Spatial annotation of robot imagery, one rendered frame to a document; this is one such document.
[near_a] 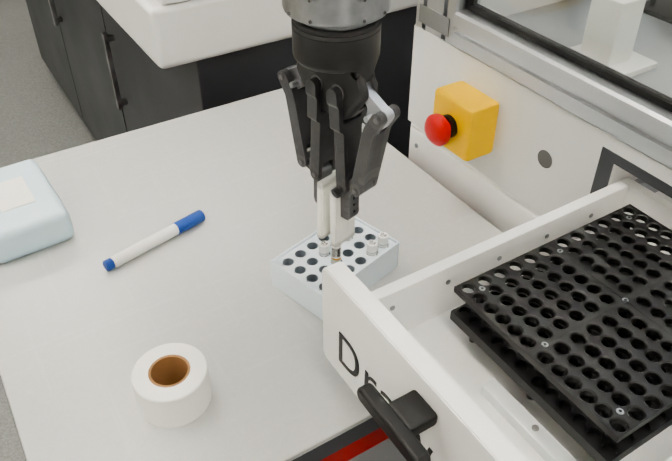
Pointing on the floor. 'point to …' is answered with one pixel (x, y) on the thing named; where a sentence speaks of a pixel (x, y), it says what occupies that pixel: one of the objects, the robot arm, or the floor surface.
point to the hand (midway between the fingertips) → (336, 209)
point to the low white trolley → (199, 293)
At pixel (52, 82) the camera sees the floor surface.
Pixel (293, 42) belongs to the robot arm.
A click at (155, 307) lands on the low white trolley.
